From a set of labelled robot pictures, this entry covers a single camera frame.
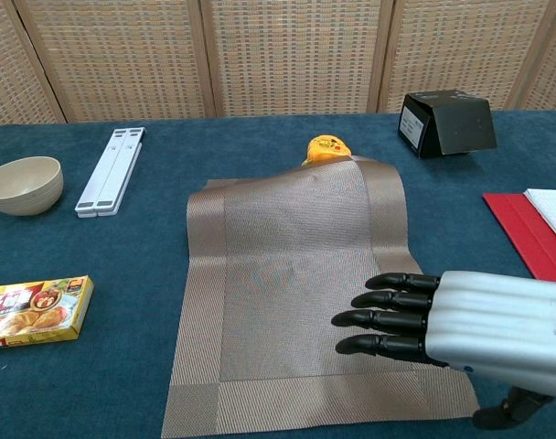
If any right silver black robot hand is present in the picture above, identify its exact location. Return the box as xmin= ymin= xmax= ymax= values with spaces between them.
xmin=331 ymin=270 xmax=556 ymax=431

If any beige woven placemat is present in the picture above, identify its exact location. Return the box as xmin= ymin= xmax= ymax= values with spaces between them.
xmin=161 ymin=155 xmax=480 ymax=439

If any white bowl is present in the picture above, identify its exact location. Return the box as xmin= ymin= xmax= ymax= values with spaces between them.
xmin=0 ymin=155 xmax=65 ymax=217

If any red folder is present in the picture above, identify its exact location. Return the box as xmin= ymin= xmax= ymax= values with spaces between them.
xmin=482 ymin=192 xmax=556 ymax=284

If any white spiral notebook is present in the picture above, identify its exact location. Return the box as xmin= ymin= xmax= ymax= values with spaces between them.
xmin=523 ymin=187 xmax=556 ymax=252

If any black product box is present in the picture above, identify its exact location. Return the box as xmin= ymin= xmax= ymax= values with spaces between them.
xmin=396 ymin=91 xmax=497 ymax=160

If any yellow tape measure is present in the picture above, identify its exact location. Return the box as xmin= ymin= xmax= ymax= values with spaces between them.
xmin=303 ymin=134 xmax=352 ymax=166

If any woven bamboo folding screen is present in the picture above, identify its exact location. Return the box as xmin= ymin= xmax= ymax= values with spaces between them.
xmin=0 ymin=0 xmax=556 ymax=132

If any white folding laptop stand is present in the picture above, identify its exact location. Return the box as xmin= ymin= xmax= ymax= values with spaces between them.
xmin=74 ymin=126 xmax=146 ymax=219

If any yellow curry roux box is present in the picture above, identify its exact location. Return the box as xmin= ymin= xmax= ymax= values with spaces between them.
xmin=0 ymin=274 xmax=95 ymax=351

